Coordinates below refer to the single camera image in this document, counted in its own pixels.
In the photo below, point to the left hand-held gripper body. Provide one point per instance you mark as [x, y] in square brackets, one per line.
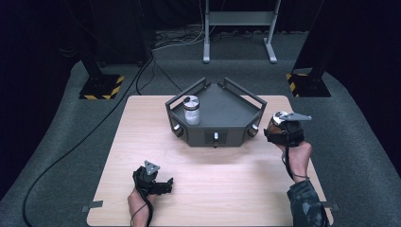
[145, 178]

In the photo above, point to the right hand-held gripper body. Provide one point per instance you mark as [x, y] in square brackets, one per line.
[293, 132]

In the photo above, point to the brown bottle with silver lid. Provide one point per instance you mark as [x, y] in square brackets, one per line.
[275, 124]

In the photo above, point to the dark grey hexagonal tray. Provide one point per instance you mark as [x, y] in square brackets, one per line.
[220, 108]

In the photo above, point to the glass jar with white powder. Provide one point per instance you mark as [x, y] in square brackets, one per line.
[192, 115]

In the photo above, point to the person's left hand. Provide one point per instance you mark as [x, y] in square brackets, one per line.
[138, 205]

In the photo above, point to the person's right hand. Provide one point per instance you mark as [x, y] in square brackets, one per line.
[299, 160]

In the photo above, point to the black stand with striped base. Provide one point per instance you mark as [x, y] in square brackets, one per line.
[101, 86]
[310, 85]

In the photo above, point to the grey tape strip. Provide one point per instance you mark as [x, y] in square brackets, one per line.
[331, 206]
[92, 206]

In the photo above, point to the grey metal frame stand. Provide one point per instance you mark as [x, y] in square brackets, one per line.
[239, 17]

